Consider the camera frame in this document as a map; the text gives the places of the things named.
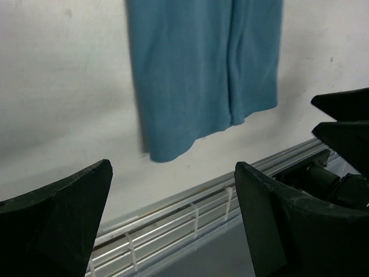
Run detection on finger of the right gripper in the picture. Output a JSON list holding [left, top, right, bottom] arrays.
[[312, 121, 368, 175], [311, 88, 369, 122]]

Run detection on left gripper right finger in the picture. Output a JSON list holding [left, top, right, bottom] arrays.
[[235, 162, 368, 276]]

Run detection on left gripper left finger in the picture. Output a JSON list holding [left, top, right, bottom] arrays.
[[1, 159, 112, 276]]

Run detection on teal tank top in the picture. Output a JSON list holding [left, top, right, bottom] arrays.
[[126, 0, 284, 163]]

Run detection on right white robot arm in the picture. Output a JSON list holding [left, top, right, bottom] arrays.
[[276, 88, 368, 211]]

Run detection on aluminium rail frame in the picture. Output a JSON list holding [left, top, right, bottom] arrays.
[[85, 137, 341, 277]]

